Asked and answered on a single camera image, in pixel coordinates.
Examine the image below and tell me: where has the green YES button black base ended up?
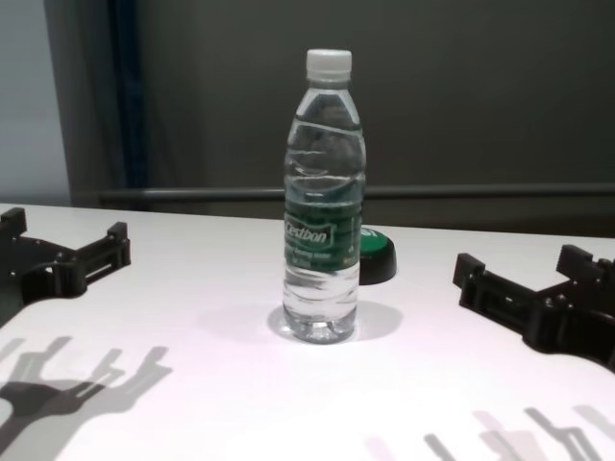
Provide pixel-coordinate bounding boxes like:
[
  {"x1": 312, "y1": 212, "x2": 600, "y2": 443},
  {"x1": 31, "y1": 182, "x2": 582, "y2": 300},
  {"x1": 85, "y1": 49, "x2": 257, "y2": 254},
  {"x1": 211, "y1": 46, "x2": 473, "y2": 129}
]
[{"x1": 357, "y1": 225, "x2": 400, "y2": 285}]

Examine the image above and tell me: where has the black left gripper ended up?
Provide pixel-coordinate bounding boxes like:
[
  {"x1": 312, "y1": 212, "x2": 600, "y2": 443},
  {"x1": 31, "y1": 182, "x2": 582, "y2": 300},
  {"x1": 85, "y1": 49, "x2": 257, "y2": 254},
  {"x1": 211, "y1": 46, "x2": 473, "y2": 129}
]
[{"x1": 0, "y1": 206, "x2": 132, "y2": 313}]

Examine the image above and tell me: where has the clear water bottle green label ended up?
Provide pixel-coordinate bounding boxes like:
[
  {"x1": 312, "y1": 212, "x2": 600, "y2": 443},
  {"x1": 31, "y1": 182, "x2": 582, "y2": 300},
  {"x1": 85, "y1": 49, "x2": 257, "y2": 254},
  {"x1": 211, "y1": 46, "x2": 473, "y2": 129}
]
[{"x1": 281, "y1": 47, "x2": 367, "y2": 344}]

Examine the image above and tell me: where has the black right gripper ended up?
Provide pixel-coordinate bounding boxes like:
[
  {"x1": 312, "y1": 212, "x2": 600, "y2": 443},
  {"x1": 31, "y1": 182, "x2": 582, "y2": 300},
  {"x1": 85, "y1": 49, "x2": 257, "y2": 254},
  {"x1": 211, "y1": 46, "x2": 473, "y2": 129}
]
[{"x1": 452, "y1": 243, "x2": 615, "y2": 369}]

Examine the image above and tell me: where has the thin grey horizontal rail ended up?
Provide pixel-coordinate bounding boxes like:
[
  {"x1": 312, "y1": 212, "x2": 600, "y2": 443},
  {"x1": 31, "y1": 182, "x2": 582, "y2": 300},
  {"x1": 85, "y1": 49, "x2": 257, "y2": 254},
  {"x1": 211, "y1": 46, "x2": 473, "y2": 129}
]
[{"x1": 98, "y1": 185, "x2": 615, "y2": 206}]

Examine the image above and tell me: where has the dark blue vertical post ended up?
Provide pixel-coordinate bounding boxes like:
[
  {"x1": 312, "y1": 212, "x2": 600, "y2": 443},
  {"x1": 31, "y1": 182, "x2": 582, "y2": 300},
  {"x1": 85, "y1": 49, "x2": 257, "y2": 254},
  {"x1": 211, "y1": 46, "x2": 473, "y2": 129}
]
[{"x1": 112, "y1": 0, "x2": 146, "y2": 191}]

